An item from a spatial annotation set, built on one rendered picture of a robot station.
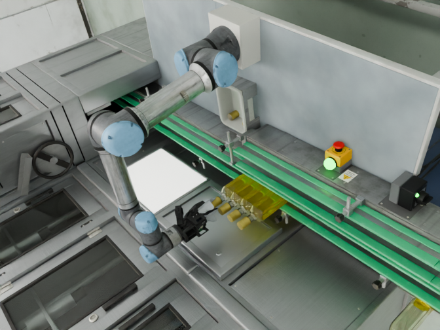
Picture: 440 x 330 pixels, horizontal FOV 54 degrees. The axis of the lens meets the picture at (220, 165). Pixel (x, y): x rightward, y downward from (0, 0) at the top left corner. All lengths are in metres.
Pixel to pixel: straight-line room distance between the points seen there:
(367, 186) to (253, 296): 0.57
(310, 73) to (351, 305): 0.83
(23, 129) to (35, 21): 2.94
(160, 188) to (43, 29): 3.36
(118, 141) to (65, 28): 3.99
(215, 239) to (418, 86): 0.96
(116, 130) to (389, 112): 0.85
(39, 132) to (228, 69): 1.18
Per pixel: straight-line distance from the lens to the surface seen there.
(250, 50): 1.73
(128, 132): 1.35
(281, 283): 1.70
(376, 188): 1.59
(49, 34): 5.22
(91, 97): 2.39
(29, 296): 1.98
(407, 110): 1.45
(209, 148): 2.02
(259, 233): 1.82
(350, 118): 1.59
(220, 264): 1.73
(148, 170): 2.25
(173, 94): 1.43
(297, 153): 1.74
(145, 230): 1.58
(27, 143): 2.37
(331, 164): 1.61
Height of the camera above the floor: 1.84
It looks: 26 degrees down
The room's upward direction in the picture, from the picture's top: 122 degrees counter-clockwise
